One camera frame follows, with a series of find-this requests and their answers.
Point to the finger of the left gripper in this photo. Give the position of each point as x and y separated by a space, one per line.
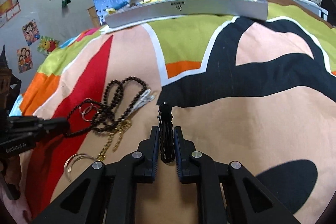
23 120
53 125

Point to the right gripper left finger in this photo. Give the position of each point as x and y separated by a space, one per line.
106 193

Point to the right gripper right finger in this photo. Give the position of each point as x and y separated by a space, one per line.
226 193

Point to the black hair clip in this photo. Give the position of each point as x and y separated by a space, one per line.
166 135

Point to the white silver hair clip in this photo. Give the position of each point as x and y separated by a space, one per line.
145 98

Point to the cartoon family poster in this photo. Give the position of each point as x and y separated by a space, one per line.
25 59

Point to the small silver rings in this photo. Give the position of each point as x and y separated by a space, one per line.
88 109

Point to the winnie pooh poster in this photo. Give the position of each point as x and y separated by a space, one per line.
47 45

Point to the anime characters poster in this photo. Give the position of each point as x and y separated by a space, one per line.
31 32

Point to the colourful cartoon bedsheet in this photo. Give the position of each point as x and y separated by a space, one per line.
258 92

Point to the grey shallow box tray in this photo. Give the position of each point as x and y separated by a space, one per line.
139 14

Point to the white storage box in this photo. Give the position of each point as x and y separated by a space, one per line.
313 7

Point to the black clothes pile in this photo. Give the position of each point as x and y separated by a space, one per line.
330 7

